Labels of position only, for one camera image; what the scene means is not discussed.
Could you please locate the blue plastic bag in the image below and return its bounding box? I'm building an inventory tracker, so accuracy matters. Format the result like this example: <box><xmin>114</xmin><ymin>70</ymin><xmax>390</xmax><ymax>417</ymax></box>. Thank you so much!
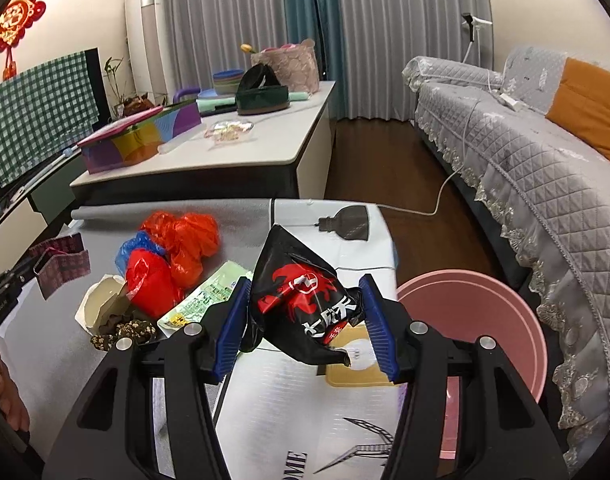
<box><xmin>115</xmin><ymin>231</ymin><xmax>166</xmax><ymax>276</ymax></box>

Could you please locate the grey curtain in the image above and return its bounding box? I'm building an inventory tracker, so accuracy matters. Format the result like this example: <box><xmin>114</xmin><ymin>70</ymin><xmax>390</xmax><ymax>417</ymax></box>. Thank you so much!
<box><xmin>150</xmin><ymin>0</ymin><xmax>491</xmax><ymax>123</ymax></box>

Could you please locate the red wall ornament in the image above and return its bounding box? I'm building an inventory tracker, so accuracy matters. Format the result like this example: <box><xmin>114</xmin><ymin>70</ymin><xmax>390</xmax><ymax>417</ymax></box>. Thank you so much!
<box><xmin>0</xmin><ymin>0</ymin><xmax>48</xmax><ymax>81</ymax></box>

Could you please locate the person's left hand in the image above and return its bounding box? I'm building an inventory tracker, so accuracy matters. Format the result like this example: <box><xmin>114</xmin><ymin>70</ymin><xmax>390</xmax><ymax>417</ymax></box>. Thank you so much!
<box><xmin>0</xmin><ymin>355</ymin><xmax>32</xmax><ymax>433</ymax></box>

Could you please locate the red plastic bag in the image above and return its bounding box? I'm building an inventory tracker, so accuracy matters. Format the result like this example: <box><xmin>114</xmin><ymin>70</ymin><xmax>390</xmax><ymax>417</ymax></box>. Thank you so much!
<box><xmin>126</xmin><ymin>252</ymin><xmax>183</xmax><ymax>313</ymax></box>

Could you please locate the blue white stick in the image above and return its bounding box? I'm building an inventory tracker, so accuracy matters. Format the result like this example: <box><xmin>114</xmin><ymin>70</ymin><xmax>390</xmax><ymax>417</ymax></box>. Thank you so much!
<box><xmin>7</xmin><ymin>142</ymin><xmax>80</xmax><ymax>196</ymax></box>

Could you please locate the leopard print scrunchie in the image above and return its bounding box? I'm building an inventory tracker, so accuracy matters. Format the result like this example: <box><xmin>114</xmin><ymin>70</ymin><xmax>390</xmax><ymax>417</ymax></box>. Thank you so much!
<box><xmin>90</xmin><ymin>319</ymin><xmax>158</xmax><ymax>352</ymax></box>

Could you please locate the white stand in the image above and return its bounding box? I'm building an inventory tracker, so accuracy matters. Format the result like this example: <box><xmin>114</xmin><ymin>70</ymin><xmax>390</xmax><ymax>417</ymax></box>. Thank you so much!
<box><xmin>460</xmin><ymin>12</ymin><xmax>492</xmax><ymax>63</ymax></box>

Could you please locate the purple plaid packet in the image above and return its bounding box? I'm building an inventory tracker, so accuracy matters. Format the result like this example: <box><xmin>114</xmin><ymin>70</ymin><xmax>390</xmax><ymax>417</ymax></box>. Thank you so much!
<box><xmin>29</xmin><ymin>232</ymin><xmax>90</xmax><ymax>301</ymax></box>

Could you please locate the white printed tablecloth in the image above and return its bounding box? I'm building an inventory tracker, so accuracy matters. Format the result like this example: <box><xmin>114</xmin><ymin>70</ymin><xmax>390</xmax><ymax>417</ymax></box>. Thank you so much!
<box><xmin>212</xmin><ymin>199</ymin><xmax>401</xmax><ymax>480</ymax></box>

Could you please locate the white standing air conditioner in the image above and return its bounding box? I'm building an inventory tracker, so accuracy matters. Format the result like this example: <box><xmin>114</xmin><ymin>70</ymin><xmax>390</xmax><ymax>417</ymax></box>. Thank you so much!
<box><xmin>124</xmin><ymin>0</ymin><xmax>178</xmax><ymax>106</ymax></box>

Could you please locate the orange plastic bag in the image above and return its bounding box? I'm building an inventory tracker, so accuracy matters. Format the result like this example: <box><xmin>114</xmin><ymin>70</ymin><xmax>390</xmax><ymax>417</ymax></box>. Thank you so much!
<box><xmin>139</xmin><ymin>211</ymin><xmax>221</xmax><ymax>288</ymax></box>

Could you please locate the orange cushion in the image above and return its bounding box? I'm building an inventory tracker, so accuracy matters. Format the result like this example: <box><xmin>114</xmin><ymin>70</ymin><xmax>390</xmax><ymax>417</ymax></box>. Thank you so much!
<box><xmin>545</xmin><ymin>57</ymin><xmax>610</xmax><ymax>168</ymax></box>

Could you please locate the mint green tray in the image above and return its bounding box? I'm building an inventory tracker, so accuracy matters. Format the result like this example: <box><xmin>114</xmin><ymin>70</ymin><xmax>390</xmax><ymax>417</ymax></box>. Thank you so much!
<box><xmin>196</xmin><ymin>91</ymin><xmax>311</xmax><ymax>111</ymax></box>

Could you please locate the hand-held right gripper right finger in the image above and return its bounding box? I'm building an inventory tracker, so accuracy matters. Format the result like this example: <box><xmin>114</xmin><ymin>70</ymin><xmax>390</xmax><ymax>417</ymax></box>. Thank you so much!
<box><xmin>357</xmin><ymin>274</ymin><xmax>571</xmax><ymax>480</ymax></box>

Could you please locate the black television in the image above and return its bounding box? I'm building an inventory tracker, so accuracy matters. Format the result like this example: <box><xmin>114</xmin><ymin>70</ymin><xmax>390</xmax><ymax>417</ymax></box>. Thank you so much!
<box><xmin>85</xmin><ymin>47</ymin><xmax>113</xmax><ymax>126</ymax></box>

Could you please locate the colourful box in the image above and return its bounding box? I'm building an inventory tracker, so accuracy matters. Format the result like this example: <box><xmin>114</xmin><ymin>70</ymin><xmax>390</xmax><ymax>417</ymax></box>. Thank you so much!
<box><xmin>77</xmin><ymin>99</ymin><xmax>203</xmax><ymax>175</ymax></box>

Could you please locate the green white packet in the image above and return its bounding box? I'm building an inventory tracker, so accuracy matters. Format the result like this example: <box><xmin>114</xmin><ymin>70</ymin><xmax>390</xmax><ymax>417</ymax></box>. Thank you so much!
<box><xmin>157</xmin><ymin>260</ymin><xmax>253</xmax><ymax>333</ymax></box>

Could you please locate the potted bamboo plant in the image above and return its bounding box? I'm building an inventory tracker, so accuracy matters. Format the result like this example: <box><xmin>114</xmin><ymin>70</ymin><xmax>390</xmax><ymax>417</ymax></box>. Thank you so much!
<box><xmin>104</xmin><ymin>56</ymin><xmax>168</xmax><ymax>120</ymax></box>

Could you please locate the cream paper box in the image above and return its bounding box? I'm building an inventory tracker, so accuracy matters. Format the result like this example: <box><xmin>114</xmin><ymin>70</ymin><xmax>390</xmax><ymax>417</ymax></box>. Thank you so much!
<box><xmin>75</xmin><ymin>275</ymin><xmax>158</xmax><ymax>336</ymax></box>

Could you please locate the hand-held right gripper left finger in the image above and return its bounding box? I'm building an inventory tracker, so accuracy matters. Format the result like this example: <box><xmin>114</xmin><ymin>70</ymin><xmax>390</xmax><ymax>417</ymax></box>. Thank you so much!
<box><xmin>42</xmin><ymin>277</ymin><xmax>253</xmax><ymax>480</ymax></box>

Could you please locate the grey quilted sofa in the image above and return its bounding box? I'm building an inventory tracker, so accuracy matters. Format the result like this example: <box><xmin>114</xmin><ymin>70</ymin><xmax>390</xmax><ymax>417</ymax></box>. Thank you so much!
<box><xmin>402</xmin><ymin>45</ymin><xmax>610</xmax><ymax>466</ymax></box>

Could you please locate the black snack bag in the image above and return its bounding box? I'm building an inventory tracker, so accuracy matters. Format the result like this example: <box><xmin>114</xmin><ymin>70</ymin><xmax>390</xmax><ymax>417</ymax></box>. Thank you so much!
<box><xmin>240</xmin><ymin>224</ymin><xmax>368</xmax><ymax>366</ymax></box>

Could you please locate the pink plastic bin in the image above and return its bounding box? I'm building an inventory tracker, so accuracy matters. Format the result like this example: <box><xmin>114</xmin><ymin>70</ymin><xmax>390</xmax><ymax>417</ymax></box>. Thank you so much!
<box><xmin>395</xmin><ymin>270</ymin><xmax>548</xmax><ymax>461</ymax></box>

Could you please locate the television cabinet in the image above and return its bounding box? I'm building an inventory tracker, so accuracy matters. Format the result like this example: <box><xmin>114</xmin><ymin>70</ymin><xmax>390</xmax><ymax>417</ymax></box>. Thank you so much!
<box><xmin>0</xmin><ymin>147</ymin><xmax>106</xmax><ymax>246</ymax></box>

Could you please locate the clear plastic packet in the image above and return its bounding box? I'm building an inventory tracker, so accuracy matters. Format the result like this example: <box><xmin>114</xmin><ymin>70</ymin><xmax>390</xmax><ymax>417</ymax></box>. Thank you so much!
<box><xmin>204</xmin><ymin>120</ymin><xmax>256</xmax><ymax>147</ymax></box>

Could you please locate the pink quilted basket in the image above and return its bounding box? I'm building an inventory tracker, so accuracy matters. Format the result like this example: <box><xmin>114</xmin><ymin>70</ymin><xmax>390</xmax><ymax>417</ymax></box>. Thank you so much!
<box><xmin>250</xmin><ymin>37</ymin><xmax>320</xmax><ymax>93</ymax></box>

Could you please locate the white cable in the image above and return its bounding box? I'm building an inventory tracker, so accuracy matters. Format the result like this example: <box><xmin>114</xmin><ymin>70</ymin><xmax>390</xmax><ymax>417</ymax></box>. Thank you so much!
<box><xmin>377</xmin><ymin>75</ymin><xmax>511</xmax><ymax>216</ymax></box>

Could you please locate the teal curtain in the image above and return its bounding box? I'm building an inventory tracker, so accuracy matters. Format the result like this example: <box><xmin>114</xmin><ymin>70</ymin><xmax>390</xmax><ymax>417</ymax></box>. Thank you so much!
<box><xmin>280</xmin><ymin>0</ymin><xmax>348</xmax><ymax>121</ymax></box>

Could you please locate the green checked cloth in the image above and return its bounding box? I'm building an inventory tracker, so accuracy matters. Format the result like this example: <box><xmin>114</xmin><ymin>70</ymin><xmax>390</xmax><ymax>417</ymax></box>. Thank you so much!
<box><xmin>0</xmin><ymin>51</ymin><xmax>102</xmax><ymax>188</ymax></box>

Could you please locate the white coffee table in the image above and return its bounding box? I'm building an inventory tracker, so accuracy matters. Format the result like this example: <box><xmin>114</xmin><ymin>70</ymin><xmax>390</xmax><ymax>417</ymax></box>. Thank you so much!
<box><xmin>70</xmin><ymin>80</ymin><xmax>338</xmax><ymax>201</ymax></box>

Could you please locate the stack of coloured bowls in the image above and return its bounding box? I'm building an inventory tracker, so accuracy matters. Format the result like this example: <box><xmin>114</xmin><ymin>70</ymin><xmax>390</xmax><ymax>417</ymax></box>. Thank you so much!
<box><xmin>212</xmin><ymin>70</ymin><xmax>246</xmax><ymax>96</ymax></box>

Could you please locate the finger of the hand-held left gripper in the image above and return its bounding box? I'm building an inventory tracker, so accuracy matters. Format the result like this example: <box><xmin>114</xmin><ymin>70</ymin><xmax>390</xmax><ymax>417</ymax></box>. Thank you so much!
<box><xmin>5</xmin><ymin>256</ymin><xmax>48</xmax><ymax>292</ymax></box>

